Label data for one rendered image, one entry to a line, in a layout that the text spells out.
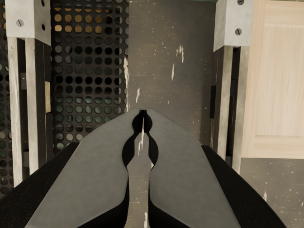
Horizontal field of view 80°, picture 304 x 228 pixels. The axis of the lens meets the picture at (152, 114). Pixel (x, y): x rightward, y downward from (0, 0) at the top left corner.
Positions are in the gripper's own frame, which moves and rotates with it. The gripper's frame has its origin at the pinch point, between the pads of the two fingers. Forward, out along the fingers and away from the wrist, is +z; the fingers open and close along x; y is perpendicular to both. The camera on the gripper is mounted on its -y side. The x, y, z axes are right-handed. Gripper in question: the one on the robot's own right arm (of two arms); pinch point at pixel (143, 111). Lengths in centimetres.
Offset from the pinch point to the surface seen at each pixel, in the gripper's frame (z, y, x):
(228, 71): 30.8, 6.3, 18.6
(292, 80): 35, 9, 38
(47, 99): 32.2, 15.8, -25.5
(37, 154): 22.0, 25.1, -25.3
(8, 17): 34.8, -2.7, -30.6
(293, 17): 42, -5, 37
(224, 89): 29.0, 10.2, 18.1
